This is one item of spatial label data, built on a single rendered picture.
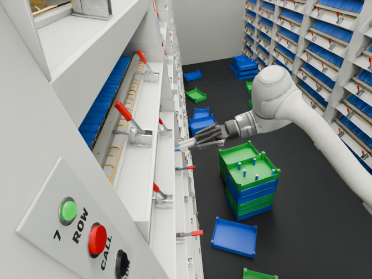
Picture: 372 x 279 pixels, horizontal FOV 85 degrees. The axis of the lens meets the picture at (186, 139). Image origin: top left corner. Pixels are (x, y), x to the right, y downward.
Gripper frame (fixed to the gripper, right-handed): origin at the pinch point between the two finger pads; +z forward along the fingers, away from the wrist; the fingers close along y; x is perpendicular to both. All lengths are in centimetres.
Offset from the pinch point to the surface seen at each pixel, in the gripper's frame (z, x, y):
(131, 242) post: -4, -35, 52
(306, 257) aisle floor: -39, 116, 13
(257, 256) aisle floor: -8, 109, 8
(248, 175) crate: -21, 70, -30
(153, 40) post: -3.9, -37.4, -10.8
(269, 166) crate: -37, 73, -34
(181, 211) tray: 7.2, 8.5, 22.5
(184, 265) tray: 7.4, 8.4, 39.5
